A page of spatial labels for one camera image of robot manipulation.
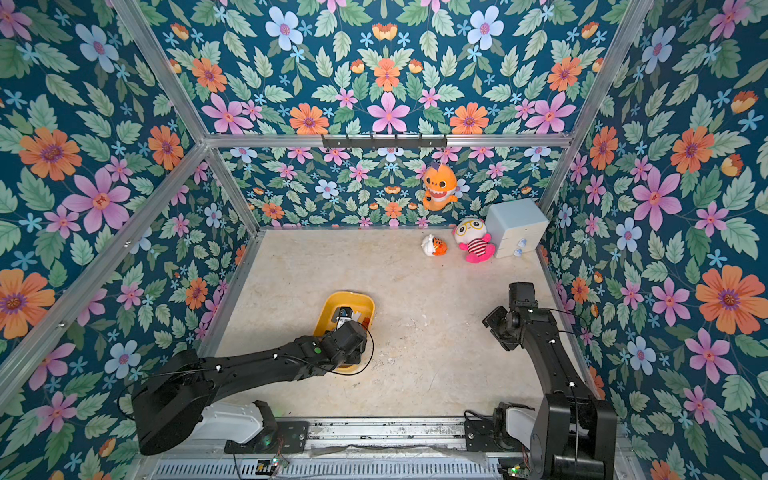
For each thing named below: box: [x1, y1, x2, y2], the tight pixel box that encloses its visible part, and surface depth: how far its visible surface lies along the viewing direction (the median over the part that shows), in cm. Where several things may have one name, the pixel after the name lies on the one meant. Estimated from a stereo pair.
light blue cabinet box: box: [485, 198, 550, 259], surface depth 107 cm
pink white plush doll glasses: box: [452, 217, 496, 264], surface depth 111 cm
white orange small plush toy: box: [421, 234, 448, 257], surface depth 110 cm
